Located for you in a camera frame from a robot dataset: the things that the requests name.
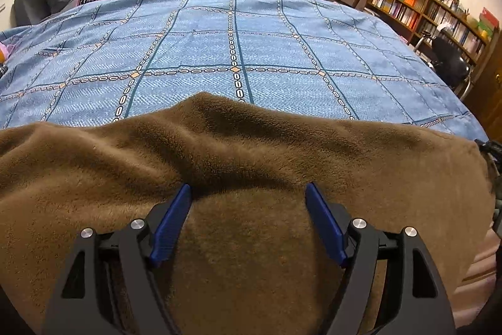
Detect brown wooden door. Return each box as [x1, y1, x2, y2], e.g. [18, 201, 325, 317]
[467, 41, 502, 133]

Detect wooden bookshelf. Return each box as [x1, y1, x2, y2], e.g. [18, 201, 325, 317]
[365, 0, 493, 66]

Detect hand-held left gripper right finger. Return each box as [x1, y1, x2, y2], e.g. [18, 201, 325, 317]
[305, 182, 457, 335]

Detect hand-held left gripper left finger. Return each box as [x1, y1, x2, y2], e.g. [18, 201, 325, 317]
[41, 184, 193, 335]

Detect brown fleece towel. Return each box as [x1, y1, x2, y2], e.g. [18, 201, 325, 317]
[0, 92, 497, 335]

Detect blue checked blanket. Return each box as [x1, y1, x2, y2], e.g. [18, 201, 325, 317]
[0, 0, 489, 141]

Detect black office chair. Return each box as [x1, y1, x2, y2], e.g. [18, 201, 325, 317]
[412, 27, 473, 100]

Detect green and red boxes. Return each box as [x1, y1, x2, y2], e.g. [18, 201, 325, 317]
[476, 7, 500, 43]

